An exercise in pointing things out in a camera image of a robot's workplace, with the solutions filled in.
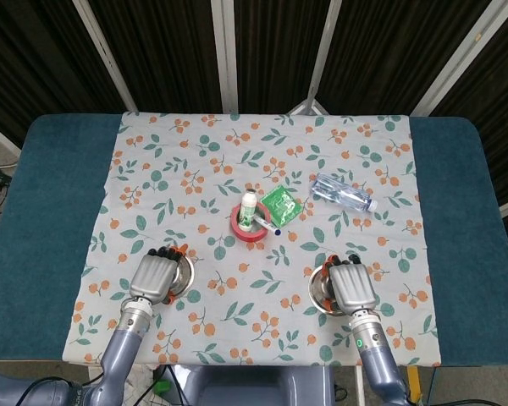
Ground white partition frame post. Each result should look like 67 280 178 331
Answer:
211 0 240 114
410 0 508 116
71 0 139 113
306 0 344 107

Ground white marker blue cap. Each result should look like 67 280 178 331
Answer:
253 216 283 237

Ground clear plastic water bottle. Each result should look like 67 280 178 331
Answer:
309 172 379 215

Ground grey-blue robot torso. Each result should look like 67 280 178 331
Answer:
175 364 335 406

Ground green sachet packet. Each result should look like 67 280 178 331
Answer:
259 184 302 228

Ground red tape roll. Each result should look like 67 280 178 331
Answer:
230 201 273 242

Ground teal blue table cover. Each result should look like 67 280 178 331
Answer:
0 112 508 368

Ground grey tripod stand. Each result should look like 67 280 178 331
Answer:
288 86 331 116

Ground floral printed tablecloth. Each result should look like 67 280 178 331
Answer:
62 110 444 368

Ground white table leg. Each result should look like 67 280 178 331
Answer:
355 365 366 406

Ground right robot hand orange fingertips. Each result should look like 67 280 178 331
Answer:
321 252 381 316

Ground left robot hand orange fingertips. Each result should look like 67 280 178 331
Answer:
129 244 191 306

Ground small white green bottle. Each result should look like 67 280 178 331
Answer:
238 189 257 233

